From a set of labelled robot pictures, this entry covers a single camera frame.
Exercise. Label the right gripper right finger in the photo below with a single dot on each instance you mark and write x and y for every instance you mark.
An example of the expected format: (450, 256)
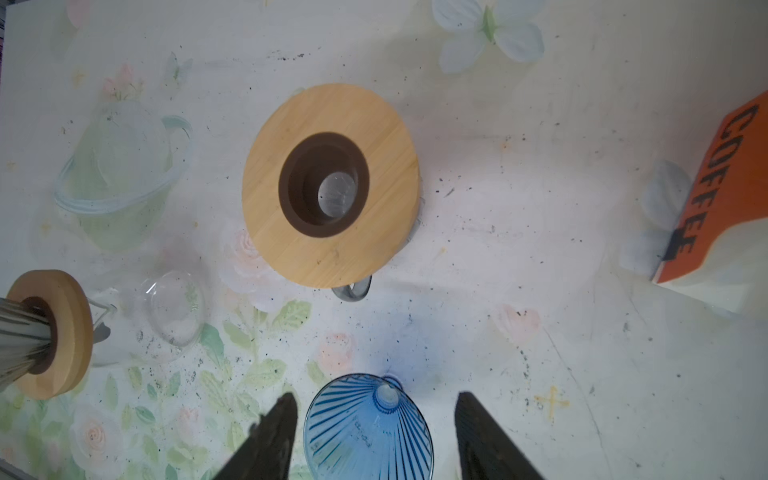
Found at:
(485, 451)

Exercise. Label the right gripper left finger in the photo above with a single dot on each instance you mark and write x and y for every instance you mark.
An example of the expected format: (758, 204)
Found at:
(266, 452)

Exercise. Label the blue glass dripper cone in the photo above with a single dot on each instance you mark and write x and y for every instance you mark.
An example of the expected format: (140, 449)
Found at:
(363, 426)

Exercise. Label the smoked grey glass carafe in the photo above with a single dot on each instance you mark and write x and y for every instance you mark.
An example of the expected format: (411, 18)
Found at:
(359, 290)

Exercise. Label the grey glass dripper cone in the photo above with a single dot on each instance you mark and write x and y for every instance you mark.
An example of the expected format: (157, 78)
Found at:
(27, 338)

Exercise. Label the coffee filter pack orange top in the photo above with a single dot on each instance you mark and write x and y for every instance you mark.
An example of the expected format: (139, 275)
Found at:
(717, 252)

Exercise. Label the clear glass carafe brown handle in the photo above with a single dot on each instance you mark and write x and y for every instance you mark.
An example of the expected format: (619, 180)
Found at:
(144, 316)

